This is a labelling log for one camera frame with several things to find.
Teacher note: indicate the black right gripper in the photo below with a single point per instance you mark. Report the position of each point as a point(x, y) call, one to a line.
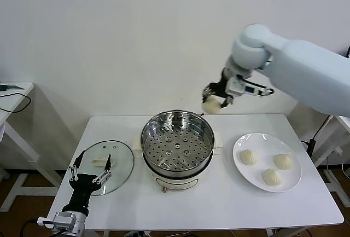
point(222, 86)

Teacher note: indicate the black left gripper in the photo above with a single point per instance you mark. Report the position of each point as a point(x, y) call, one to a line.
point(82, 187)

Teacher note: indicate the white steamed baozi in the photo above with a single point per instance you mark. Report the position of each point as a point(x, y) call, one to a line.
point(283, 161)
point(210, 107)
point(249, 157)
point(271, 177)

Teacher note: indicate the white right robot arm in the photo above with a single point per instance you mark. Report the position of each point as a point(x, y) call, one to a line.
point(300, 70)

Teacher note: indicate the stainless steel steamer basket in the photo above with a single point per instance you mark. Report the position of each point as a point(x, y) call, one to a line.
point(177, 146)

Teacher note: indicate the steel steamer pot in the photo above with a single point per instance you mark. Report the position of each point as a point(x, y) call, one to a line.
point(175, 183)

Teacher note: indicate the white round plate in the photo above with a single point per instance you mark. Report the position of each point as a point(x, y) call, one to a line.
point(246, 176)

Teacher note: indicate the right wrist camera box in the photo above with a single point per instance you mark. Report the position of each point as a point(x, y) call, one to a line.
point(240, 85)

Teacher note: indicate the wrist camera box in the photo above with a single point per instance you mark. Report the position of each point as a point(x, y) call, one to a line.
point(45, 221)
point(240, 85)

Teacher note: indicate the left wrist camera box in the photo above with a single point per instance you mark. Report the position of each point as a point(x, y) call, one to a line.
point(45, 221)

